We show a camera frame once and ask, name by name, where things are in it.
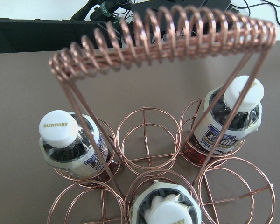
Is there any tea bottle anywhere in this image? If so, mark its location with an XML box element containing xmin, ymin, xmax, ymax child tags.
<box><xmin>39</xmin><ymin>110</ymin><xmax>109</xmax><ymax>182</ymax></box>
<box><xmin>130</xmin><ymin>181</ymin><xmax>202</xmax><ymax>224</ymax></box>
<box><xmin>185</xmin><ymin>75</ymin><xmax>264</xmax><ymax>166</ymax></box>

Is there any copper wire bottle rack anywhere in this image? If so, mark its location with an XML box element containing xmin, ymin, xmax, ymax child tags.
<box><xmin>46</xmin><ymin>5</ymin><xmax>277</xmax><ymax>224</ymax></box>

